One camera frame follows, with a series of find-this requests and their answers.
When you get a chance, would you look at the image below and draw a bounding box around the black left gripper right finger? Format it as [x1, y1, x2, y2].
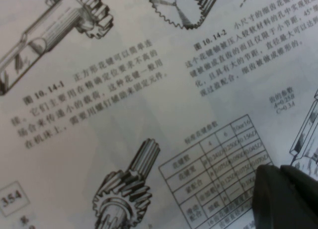
[280, 164, 318, 229]

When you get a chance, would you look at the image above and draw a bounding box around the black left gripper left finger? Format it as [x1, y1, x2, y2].
[250, 164, 307, 229]

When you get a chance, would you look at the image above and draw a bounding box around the technical book with drawings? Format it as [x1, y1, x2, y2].
[0, 0, 318, 229]

